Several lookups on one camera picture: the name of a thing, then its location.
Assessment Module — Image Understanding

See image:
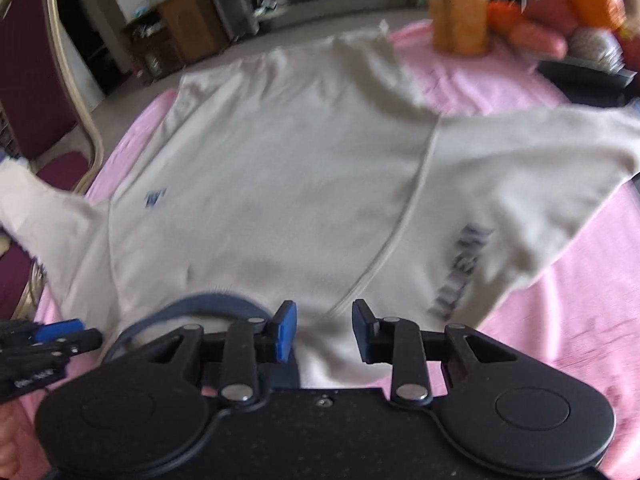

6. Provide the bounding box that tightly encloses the cream white sweatshirt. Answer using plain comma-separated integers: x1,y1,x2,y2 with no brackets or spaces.
1,30,639,387

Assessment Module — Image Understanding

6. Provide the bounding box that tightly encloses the operator hand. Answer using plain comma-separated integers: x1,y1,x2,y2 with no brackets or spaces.
1,401,39,479

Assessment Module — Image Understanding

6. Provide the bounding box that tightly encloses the pink table blanket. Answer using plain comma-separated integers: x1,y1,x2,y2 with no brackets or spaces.
38,22,639,479

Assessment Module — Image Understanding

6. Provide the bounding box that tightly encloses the maroon gold-framed chair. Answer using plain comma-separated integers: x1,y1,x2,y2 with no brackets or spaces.
0,0,106,321

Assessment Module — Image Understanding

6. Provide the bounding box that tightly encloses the black storage box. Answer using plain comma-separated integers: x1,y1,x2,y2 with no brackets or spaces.
536,60,639,108

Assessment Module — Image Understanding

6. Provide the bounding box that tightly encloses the orange juice bottle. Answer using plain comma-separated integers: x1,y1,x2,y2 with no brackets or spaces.
427,0,489,58

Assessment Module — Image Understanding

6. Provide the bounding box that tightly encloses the bowl of knitted fruit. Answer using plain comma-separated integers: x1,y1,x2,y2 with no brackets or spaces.
487,0,639,72

